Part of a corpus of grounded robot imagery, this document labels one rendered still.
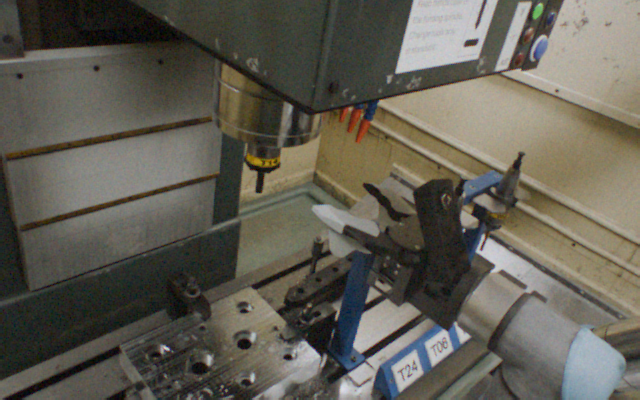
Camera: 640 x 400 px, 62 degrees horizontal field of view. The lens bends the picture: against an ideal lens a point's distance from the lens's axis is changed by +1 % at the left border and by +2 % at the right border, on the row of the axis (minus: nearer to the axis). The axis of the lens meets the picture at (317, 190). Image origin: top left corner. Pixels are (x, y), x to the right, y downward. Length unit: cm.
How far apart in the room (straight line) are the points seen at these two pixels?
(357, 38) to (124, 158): 79
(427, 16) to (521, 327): 33
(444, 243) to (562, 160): 106
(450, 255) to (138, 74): 75
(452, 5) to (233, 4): 23
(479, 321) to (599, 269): 112
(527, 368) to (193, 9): 52
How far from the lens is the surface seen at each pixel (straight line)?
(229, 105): 69
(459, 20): 62
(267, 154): 76
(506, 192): 124
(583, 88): 157
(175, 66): 117
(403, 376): 115
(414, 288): 65
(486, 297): 59
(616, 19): 153
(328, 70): 49
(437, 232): 58
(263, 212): 210
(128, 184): 124
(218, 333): 107
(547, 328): 59
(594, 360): 59
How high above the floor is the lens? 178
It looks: 31 degrees down
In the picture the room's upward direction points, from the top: 11 degrees clockwise
